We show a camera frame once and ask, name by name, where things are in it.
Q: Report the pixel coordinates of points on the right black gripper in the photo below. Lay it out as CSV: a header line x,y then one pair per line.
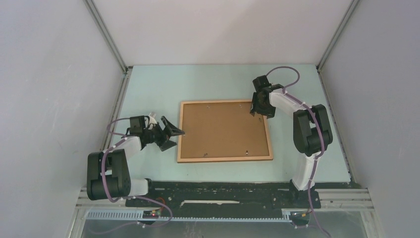
x,y
254,108

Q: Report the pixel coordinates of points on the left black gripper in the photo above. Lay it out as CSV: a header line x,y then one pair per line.
x,y
165,135

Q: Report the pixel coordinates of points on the brown cardboard backing board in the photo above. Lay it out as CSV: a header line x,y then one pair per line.
x,y
222,131

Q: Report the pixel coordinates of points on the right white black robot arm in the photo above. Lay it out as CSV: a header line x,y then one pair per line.
x,y
311,128

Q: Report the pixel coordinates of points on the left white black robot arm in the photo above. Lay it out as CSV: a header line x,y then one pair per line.
x,y
108,175

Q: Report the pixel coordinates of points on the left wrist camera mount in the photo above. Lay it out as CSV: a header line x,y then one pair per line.
x,y
152,118

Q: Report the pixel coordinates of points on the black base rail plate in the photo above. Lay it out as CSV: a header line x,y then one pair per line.
x,y
231,200

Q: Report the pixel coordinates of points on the left aluminium corner post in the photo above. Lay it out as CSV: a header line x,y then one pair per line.
x,y
101,25

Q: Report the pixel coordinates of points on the aluminium corner post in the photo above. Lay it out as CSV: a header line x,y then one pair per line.
x,y
337,34
101,25

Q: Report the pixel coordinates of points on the white toothed cable duct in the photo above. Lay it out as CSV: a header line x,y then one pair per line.
x,y
145,215

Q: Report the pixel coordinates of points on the right aluminium corner post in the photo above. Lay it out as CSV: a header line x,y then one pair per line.
x,y
337,34

